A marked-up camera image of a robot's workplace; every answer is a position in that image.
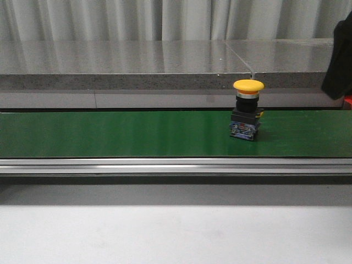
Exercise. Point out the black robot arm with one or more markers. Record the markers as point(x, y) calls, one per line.
point(337, 80)

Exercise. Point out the grey stone counter slab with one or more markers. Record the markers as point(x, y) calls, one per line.
point(162, 74)

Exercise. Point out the yellow mushroom push button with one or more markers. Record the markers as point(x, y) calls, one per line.
point(245, 117)

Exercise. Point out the green conveyor belt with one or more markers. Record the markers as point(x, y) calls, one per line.
point(173, 134)

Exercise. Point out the red object at right edge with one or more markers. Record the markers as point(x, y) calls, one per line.
point(347, 104)

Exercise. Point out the grey pleated curtain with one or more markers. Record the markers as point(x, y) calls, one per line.
point(169, 20)

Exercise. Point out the aluminium conveyor side rail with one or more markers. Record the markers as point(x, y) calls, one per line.
point(235, 166)

